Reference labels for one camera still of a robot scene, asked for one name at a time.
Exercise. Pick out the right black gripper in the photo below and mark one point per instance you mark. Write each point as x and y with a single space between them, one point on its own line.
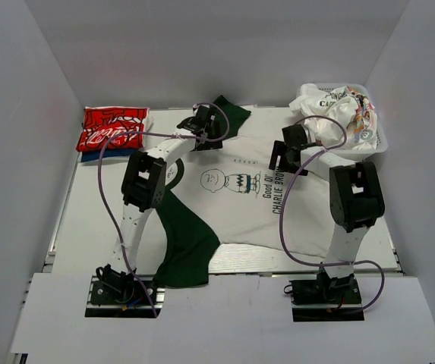
279 149

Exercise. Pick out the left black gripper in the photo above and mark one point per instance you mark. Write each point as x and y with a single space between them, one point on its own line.
214 142

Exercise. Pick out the white colourful print t shirt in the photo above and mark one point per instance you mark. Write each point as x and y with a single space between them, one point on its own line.
338 117

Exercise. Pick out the green and white t shirt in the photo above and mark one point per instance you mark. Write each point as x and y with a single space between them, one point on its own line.
233 190

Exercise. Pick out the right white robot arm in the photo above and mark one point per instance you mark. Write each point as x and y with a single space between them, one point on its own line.
355 200

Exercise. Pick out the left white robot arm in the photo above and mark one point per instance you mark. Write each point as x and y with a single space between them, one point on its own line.
147 189

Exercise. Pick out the folded white shirt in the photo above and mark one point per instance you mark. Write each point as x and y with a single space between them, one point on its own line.
150 123

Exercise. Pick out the white plastic basket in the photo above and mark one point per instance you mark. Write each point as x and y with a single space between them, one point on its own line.
376 148

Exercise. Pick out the folded red coca-cola shirt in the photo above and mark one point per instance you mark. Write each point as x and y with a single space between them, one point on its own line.
103 123

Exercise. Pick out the folded blue shirt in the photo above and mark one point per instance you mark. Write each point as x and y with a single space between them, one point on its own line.
93 156

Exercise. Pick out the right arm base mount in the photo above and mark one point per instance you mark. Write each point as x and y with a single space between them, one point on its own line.
325 299

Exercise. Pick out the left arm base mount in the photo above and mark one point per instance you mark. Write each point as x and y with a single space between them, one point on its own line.
119 295

